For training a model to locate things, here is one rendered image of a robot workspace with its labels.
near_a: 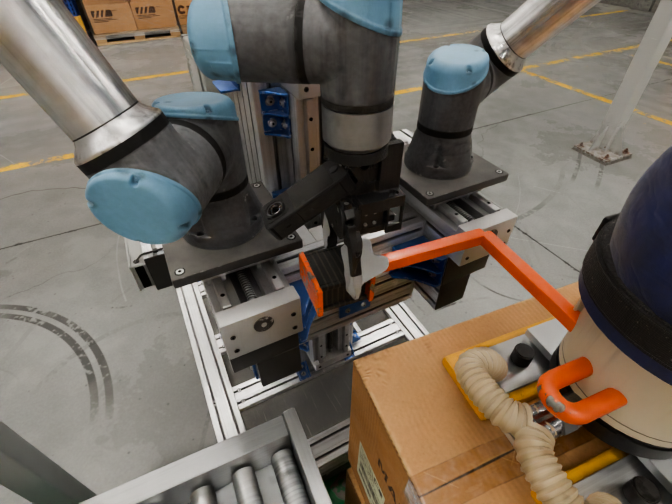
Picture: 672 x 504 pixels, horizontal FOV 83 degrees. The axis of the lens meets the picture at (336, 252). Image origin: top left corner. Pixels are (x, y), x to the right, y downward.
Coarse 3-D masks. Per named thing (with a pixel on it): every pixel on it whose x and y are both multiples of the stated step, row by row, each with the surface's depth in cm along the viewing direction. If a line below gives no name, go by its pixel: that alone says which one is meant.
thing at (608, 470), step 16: (592, 464) 46; (608, 464) 46; (624, 464) 46; (640, 464) 46; (576, 480) 45; (592, 480) 45; (608, 480) 45; (624, 480) 45; (640, 480) 42; (656, 480) 45; (624, 496) 43; (640, 496) 42; (656, 496) 41
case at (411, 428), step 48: (576, 288) 70; (432, 336) 63; (480, 336) 63; (384, 384) 56; (432, 384) 56; (384, 432) 53; (432, 432) 51; (480, 432) 51; (576, 432) 51; (384, 480) 59; (432, 480) 47; (480, 480) 47
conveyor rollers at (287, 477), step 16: (272, 464) 86; (288, 464) 85; (240, 480) 82; (256, 480) 84; (288, 480) 82; (192, 496) 81; (208, 496) 80; (240, 496) 80; (256, 496) 80; (288, 496) 80; (304, 496) 81
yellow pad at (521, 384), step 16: (544, 320) 63; (512, 336) 60; (512, 352) 56; (528, 352) 55; (448, 368) 57; (512, 368) 56; (528, 368) 56; (544, 368) 56; (512, 384) 54; (528, 384) 54; (528, 400) 54; (480, 416) 52
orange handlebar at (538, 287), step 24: (456, 240) 59; (480, 240) 60; (408, 264) 58; (504, 264) 57; (528, 288) 54; (552, 288) 52; (552, 312) 51; (576, 312) 49; (576, 360) 44; (552, 384) 41; (552, 408) 40; (576, 408) 39; (600, 408) 39
